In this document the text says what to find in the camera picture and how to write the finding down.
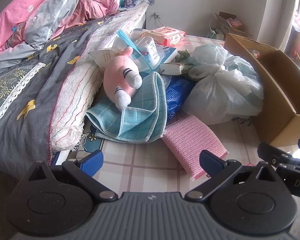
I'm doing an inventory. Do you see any pink knitted cloth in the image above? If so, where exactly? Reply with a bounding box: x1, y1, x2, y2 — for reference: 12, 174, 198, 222
162, 115, 228, 180

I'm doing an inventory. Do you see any teal checked towel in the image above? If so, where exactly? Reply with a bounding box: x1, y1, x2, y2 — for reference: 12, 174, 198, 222
86, 72, 167, 144

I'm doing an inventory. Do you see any blue white plastic pack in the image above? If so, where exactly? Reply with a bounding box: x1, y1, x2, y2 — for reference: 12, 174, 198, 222
161, 75, 194, 122

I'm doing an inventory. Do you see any pink plush doll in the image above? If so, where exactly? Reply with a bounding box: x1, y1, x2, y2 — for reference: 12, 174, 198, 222
103, 47, 142, 111

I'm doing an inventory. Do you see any green floral cloth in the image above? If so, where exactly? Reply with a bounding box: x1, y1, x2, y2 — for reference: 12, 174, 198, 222
174, 50, 190, 62

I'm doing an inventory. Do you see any teal tissue box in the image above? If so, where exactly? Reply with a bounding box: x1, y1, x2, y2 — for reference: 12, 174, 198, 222
155, 44, 178, 64

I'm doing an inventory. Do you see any white tissue roll pack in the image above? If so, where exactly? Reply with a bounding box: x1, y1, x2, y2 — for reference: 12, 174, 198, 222
134, 36, 160, 67

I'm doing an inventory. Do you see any large cardboard box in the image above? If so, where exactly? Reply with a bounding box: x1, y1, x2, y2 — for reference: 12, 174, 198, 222
224, 34, 300, 147

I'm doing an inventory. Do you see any white woven blanket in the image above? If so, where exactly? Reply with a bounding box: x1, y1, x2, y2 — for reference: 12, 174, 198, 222
49, 1, 149, 152

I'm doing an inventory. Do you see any white plastic bag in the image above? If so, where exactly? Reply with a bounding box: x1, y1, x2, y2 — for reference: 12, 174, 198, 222
182, 44, 264, 125

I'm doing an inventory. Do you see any small cardboard box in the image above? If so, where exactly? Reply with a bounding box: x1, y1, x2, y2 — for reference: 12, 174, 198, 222
213, 11, 253, 38

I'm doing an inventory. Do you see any red wet wipes pack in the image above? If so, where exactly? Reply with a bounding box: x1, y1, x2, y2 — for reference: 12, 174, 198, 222
145, 27, 186, 47

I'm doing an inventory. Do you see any pink grey quilt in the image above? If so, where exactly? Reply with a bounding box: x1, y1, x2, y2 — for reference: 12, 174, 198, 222
0, 0, 121, 61

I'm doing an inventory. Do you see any wall socket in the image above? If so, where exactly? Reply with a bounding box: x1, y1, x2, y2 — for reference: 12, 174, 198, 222
153, 12, 161, 20

